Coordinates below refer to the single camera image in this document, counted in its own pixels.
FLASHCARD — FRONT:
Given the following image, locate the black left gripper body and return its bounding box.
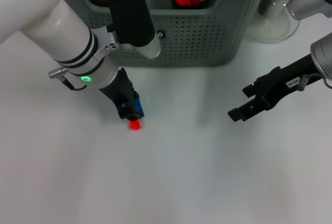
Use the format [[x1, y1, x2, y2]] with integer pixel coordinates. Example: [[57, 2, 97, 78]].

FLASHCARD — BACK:
[[98, 67, 135, 120]]

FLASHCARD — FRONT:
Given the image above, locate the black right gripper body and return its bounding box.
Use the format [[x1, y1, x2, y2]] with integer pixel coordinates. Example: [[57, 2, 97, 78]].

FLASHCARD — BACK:
[[253, 53, 324, 110]]

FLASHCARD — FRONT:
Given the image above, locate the grey perforated storage bin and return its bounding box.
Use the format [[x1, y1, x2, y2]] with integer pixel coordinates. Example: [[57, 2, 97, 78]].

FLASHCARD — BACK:
[[62, 0, 273, 68]]

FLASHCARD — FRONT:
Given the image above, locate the glass carafe with black lid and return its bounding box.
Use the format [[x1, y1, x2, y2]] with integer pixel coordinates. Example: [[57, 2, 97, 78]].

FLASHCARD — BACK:
[[245, 0, 304, 44]]

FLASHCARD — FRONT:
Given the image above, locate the right arm cable with plug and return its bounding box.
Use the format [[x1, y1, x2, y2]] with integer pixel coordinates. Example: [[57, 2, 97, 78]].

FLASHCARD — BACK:
[[297, 73, 332, 90]]

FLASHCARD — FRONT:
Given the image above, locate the black cable with silver plug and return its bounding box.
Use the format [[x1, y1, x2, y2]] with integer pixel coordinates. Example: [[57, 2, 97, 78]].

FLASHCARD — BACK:
[[48, 67, 88, 91]]

